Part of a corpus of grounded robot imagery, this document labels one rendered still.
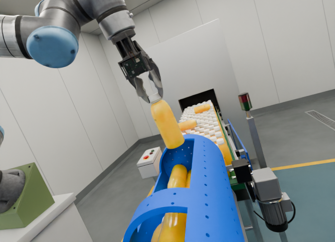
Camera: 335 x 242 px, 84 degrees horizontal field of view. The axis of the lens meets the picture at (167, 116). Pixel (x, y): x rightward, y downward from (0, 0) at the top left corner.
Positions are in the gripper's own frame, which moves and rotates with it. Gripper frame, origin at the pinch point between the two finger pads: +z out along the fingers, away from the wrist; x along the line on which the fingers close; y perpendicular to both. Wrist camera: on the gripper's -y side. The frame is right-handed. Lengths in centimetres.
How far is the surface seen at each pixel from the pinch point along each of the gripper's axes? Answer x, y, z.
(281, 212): 30, -17, 87
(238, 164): 18, -17, 50
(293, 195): 63, -93, 167
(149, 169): -28, -29, 43
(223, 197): 9.2, 22.3, 25.9
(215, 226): 6.5, 33.1, 21.1
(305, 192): 75, -94, 168
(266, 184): 28, -19, 68
